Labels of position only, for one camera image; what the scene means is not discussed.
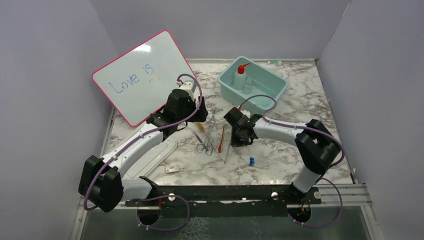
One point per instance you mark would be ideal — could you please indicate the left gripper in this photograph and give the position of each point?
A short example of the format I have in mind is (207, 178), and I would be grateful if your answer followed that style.
(201, 115)

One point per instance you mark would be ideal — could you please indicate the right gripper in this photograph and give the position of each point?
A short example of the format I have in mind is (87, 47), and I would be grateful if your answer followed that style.
(235, 141)

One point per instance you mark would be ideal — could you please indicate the metal tweezers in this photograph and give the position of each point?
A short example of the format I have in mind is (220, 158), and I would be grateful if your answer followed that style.
(198, 138)

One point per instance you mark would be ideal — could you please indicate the small clear glass beaker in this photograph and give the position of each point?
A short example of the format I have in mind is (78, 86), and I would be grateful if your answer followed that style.
(247, 88)

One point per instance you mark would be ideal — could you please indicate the white wash bottle red cap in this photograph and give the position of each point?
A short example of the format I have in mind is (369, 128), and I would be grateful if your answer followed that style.
(240, 77)

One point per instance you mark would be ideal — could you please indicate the brown test tube brush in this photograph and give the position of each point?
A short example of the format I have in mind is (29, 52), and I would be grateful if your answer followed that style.
(200, 127)

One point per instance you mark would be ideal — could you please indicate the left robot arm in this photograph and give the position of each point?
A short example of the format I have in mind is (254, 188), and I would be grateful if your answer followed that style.
(101, 182)

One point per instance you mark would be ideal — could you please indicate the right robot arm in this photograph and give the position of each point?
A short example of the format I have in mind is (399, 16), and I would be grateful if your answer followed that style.
(317, 147)

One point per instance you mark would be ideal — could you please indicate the red orange spatula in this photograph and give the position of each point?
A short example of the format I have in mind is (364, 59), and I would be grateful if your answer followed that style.
(220, 147)

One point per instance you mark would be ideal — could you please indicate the blue capped test tubes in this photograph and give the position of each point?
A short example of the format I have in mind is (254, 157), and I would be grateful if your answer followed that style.
(258, 164)

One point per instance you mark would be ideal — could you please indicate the pink framed whiteboard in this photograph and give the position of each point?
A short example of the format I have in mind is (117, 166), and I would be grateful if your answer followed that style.
(139, 82)

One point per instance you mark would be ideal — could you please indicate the teal plastic bin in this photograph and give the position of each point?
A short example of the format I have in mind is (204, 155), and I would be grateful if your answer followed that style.
(266, 86)

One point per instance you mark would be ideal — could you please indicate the small white card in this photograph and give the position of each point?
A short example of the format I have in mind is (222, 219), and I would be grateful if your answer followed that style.
(172, 168)

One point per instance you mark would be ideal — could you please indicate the white plastic lid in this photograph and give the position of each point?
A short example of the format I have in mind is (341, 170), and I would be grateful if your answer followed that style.
(151, 160)

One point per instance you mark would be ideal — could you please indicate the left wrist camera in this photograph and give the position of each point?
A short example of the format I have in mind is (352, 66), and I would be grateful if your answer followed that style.
(190, 88)

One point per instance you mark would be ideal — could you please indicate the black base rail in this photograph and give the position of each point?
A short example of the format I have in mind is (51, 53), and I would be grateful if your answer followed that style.
(215, 201)

